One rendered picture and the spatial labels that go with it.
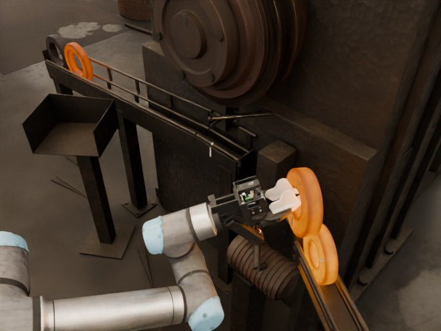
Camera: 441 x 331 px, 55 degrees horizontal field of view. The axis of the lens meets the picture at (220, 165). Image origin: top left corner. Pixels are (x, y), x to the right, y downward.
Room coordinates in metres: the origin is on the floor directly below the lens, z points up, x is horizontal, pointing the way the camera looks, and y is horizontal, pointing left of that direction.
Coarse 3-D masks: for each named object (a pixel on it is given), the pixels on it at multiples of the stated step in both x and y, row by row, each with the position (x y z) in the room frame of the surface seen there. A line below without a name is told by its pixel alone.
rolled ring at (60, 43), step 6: (48, 36) 1.90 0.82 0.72; (54, 36) 1.88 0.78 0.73; (48, 42) 1.91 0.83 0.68; (54, 42) 1.86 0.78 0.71; (60, 42) 1.85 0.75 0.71; (48, 48) 1.92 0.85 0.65; (54, 48) 1.94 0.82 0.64; (60, 48) 1.83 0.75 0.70; (54, 54) 1.93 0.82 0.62; (54, 60) 1.90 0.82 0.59; (60, 60) 1.92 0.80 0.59; (66, 66) 1.82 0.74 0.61
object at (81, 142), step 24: (48, 96) 1.38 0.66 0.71; (72, 96) 1.38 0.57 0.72; (24, 120) 1.21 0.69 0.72; (48, 120) 1.34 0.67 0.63; (72, 120) 1.38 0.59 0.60; (96, 120) 1.37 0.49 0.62; (48, 144) 1.24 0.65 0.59; (72, 144) 1.23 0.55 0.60; (96, 144) 1.16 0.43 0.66; (96, 168) 1.27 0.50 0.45; (96, 192) 1.24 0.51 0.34; (96, 216) 1.24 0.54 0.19; (96, 240) 1.26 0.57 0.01; (120, 240) 1.26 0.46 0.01
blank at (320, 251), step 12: (324, 228) 0.69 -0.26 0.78; (312, 240) 0.68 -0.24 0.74; (324, 240) 0.65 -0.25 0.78; (312, 252) 0.69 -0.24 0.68; (324, 252) 0.62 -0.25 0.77; (336, 252) 0.63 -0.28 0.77; (312, 264) 0.66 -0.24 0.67; (324, 264) 0.61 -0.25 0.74; (336, 264) 0.61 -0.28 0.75; (324, 276) 0.60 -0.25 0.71; (336, 276) 0.60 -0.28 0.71
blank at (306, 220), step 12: (300, 168) 0.69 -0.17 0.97; (288, 180) 0.71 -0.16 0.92; (300, 180) 0.66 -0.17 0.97; (312, 180) 0.65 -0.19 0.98; (300, 192) 0.64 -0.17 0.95; (312, 192) 0.62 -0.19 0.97; (312, 204) 0.60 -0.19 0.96; (288, 216) 0.67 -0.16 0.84; (300, 216) 0.62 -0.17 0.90; (312, 216) 0.59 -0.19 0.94; (300, 228) 0.60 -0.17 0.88; (312, 228) 0.58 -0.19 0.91
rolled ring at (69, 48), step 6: (72, 42) 1.79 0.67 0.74; (66, 48) 1.78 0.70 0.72; (72, 48) 1.74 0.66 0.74; (78, 48) 1.73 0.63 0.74; (66, 54) 1.79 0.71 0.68; (72, 54) 1.80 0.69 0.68; (78, 54) 1.71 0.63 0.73; (84, 54) 1.72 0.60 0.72; (66, 60) 1.80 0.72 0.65; (72, 60) 1.80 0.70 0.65; (84, 60) 1.70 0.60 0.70; (72, 66) 1.79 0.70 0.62; (84, 66) 1.69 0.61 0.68; (90, 66) 1.70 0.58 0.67; (78, 72) 1.77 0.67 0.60; (84, 72) 1.70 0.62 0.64; (90, 72) 1.70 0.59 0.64; (90, 78) 1.71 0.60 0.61
